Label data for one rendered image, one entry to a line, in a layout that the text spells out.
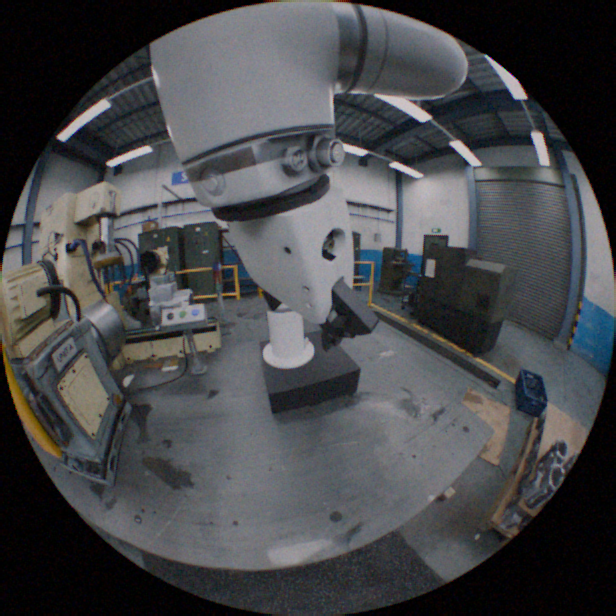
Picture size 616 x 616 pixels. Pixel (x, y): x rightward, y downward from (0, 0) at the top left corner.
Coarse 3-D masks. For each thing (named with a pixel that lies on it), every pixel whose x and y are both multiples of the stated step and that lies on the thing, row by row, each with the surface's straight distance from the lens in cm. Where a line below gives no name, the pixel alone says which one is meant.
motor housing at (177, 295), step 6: (174, 294) 96; (180, 294) 95; (186, 294) 94; (174, 300) 95; (192, 300) 106; (162, 306) 94; (168, 306) 92; (186, 306) 92; (156, 312) 95; (162, 312) 95; (156, 318) 95; (162, 318) 96; (156, 324) 99; (162, 330) 103
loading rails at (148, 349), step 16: (208, 320) 105; (128, 336) 122; (144, 336) 105; (160, 336) 101; (176, 336) 99; (208, 336) 96; (128, 352) 114; (144, 352) 109; (160, 352) 106; (176, 352) 103; (208, 352) 97
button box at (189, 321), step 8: (168, 312) 76; (176, 312) 74; (200, 312) 71; (168, 320) 74; (176, 320) 72; (184, 320) 71; (192, 320) 70; (200, 320) 70; (168, 328) 75; (176, 328) 75; (184, 328) 75
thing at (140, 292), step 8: (144, 280) 138; (152, 280) 142; (128, 288) 133; (136, 288) 130; (144, 288) 128; (128, 296) 134; (136, 296) 131; (144, 296) 127; (128, 304) 135; (136, 304) 132; (144, 304) 130; (128, 312) 137; (136, 312) 134; (144, 312) 131; (136, 320) 137; (144, 320) 134
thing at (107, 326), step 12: (84, 312) 82; (96, 312) 83; (108, 312) 86; (96, 324) 78; (108, 324) 82; (120, 324) 87; (96, 336) 76; (108, 336) 79; (120, 336) 86; (108, 348) 78; (120, 348) 88; (108, 360) 81
